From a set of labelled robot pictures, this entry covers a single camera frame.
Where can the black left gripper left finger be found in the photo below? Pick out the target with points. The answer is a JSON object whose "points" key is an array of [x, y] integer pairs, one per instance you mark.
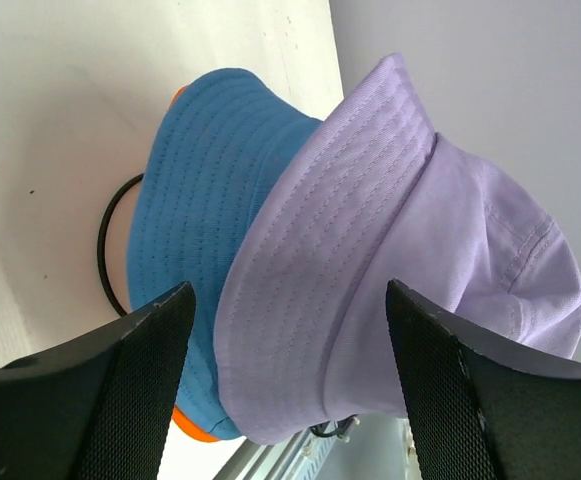
{"points": [[98, 406]]}

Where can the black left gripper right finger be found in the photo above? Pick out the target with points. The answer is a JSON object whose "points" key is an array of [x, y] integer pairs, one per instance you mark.
{"points": [[481, 406]]}

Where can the lilac bucket hat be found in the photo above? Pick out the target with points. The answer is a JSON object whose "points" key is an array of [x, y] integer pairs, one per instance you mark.
{"points": [[376, 194]]}

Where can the blue bucket hat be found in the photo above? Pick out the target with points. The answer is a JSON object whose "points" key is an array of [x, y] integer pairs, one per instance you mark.
{"points": [[223, 144]]}

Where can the orange bucket hat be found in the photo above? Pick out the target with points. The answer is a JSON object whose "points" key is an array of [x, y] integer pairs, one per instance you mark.
{"points": [[195, 427]]}

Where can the aluminium front rail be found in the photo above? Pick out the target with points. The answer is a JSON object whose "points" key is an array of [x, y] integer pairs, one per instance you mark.
{"points": [[377, 447]]}

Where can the black wire hat stand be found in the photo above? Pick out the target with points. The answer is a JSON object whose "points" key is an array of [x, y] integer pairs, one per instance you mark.
{"points": [[101, 243]]}

